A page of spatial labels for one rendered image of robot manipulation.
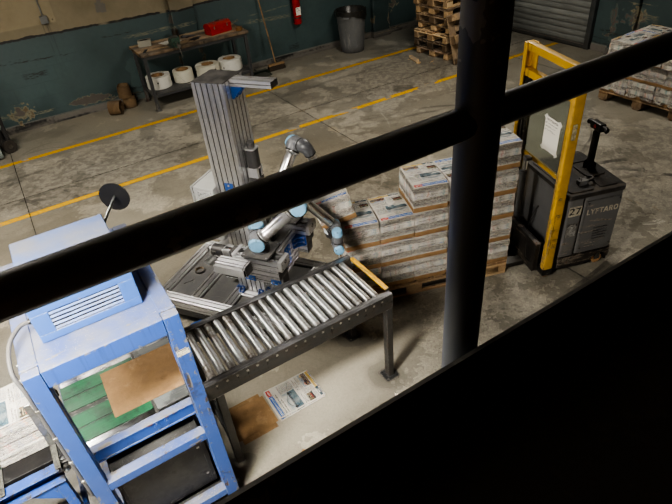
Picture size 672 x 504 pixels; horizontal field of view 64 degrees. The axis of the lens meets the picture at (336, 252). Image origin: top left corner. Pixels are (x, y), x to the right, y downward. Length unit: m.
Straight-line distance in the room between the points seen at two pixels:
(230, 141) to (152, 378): 1.64
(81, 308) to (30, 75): 7.42
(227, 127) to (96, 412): 1.95
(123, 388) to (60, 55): 7.12
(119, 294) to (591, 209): 3.75
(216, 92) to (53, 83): 6.31
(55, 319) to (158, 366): 0.97
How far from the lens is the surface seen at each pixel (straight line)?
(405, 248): 4.47
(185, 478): 3.55
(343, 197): 4.10
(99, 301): 2.66
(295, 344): 3.36
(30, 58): 9.78
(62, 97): 9.96
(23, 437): 3.30
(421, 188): 4.22
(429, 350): 4.34
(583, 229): 5.07
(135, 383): 3.43
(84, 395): 3.51
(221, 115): 3.83
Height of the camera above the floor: 3.19
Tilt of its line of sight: 37 degrees down
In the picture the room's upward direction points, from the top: 6 degrees counter-clockwise
